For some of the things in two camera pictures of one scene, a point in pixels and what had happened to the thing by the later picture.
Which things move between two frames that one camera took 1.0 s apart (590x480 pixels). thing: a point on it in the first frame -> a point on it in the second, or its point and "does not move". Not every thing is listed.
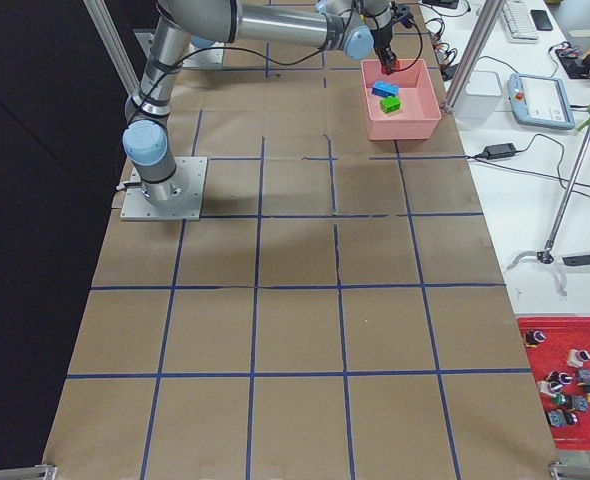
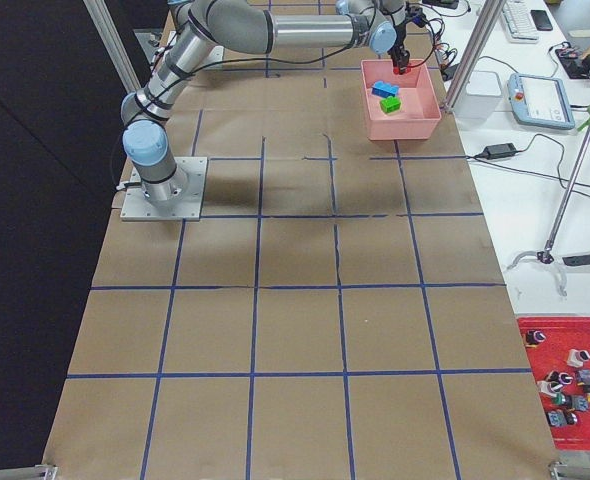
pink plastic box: x=402 y=105 does not move
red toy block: x=396 y=66 -> x=396 y=70
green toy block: x=389 y=104 does not move
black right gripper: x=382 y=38 -> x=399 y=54
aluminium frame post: x=474 y=52 does not move
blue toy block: x=385 y=89 does not move
